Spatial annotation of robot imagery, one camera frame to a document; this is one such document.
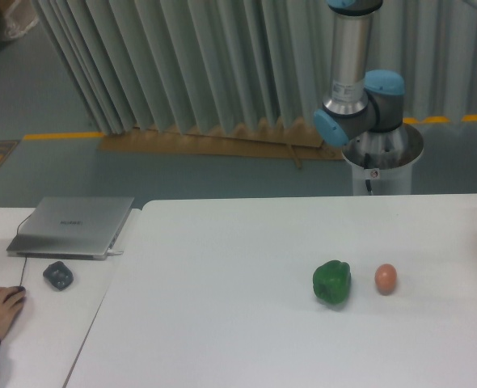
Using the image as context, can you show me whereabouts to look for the green bell pepper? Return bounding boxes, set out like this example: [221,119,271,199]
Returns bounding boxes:
[312,260,352,306]

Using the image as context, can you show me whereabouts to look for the brown egg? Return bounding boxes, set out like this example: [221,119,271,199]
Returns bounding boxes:
[374,264,398,295]

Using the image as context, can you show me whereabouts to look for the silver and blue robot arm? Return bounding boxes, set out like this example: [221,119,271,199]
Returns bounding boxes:
[314,1,477,146]

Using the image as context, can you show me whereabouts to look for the grey folding curtain screen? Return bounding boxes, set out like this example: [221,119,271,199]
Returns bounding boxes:
[33,1,477,134]

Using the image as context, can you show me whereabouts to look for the small black gadget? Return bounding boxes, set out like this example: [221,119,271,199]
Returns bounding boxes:
[43,261,74,291]

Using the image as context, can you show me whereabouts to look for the person's bare hand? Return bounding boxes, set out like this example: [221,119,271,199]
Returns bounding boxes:
[0,286,24,340]

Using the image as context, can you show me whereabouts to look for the white usb plug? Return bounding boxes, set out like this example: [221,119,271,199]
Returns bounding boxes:
[107,250,124,257]

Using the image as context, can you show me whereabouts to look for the silver closed laptop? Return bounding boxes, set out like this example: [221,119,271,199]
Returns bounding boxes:
[6,196,134,259]

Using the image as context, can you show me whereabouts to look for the brown cardboard sheet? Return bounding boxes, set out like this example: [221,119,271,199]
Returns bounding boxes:
[98,117,343,169]

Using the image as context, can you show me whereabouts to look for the black computer mouse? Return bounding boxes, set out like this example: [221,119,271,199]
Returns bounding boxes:
[14,286,26,303]

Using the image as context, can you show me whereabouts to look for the black mouse cable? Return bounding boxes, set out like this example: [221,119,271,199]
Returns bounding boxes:
[0,205,36,289]

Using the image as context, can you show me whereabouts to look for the plastic wrapped cardboard boxes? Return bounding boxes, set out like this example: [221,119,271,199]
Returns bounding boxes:
[0,0,39,42]

